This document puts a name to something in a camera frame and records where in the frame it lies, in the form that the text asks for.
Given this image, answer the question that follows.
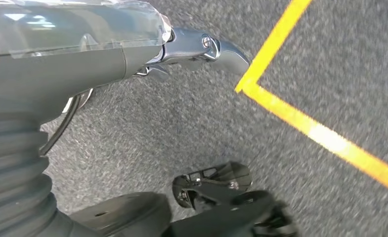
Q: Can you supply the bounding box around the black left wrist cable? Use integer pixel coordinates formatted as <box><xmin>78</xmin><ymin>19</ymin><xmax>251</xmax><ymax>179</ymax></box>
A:
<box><xmin>39</xmin><ymin>88</ymin><xmax>94</xmax><ymax>157</ymax></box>

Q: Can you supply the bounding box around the dark round robot body part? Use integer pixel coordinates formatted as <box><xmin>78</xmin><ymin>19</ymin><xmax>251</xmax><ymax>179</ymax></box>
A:
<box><xmin>69</xmin><ymin>192</ymin><xmax>172</xmax><ymax>237</ymax></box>

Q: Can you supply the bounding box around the yellow floor tape square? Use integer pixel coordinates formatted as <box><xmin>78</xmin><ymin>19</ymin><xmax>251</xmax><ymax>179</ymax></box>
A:
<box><xmin>234</xmin><ymin>0</ymin><xmax>388</xmax><ymax>198</ymax></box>

